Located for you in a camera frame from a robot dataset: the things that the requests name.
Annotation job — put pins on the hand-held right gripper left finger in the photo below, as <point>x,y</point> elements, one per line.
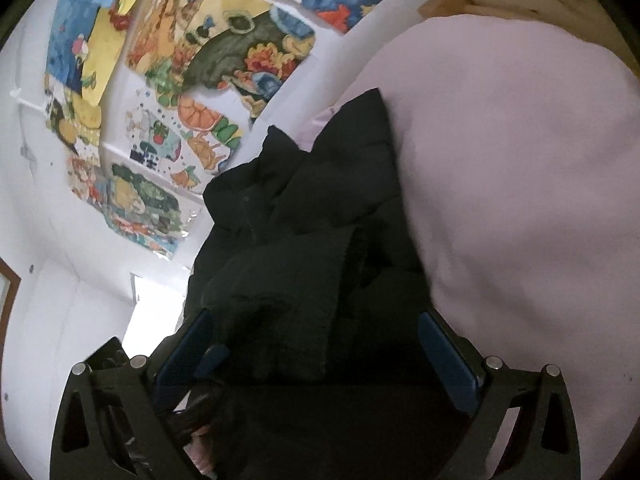
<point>184,356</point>

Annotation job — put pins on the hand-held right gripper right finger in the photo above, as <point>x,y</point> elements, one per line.
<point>446,357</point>

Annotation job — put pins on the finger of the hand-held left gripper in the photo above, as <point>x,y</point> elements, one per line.
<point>212,361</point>

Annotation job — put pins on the black puffer jacket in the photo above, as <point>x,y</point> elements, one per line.
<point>310,260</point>

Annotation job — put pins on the underwater orange-haired girl painting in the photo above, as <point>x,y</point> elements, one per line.
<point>145,237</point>

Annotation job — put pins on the blond figure green painting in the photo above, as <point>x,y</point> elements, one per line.
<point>145,192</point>

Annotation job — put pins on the drink cup and oranges painting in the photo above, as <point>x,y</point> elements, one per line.
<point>195,130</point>

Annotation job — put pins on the yellow lantern painting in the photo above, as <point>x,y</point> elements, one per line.
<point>75,120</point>

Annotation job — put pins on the blue sky bird painting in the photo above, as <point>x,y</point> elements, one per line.
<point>75,55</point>

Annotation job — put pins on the brown wooden frame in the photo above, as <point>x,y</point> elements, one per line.
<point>11,300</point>

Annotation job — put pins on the colourful wall posters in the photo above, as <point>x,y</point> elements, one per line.
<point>220,50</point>

